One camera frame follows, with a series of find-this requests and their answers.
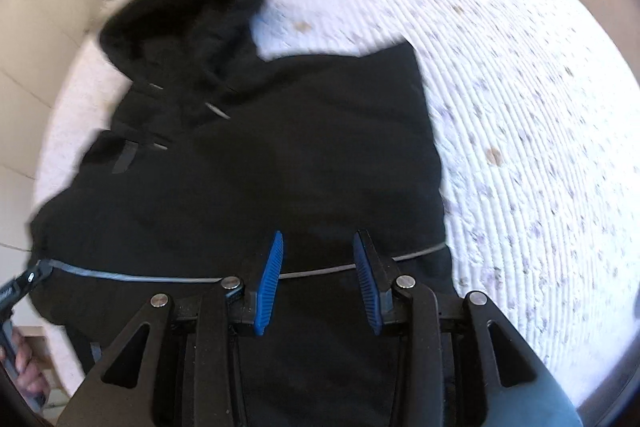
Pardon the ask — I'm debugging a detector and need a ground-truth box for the black hooded jacket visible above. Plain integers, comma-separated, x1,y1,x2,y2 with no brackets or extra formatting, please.
30,0,452,426

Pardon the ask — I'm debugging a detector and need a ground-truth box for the person's left hand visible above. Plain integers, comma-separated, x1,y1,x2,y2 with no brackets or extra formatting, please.
12,329,50,399

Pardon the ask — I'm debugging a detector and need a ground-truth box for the white patterned bed mattress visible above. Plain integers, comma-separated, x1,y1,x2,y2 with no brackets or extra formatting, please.
31,0,640,408

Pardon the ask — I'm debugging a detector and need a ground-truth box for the white wardrobe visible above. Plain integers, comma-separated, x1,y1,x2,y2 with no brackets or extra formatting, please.
1,0,106,256

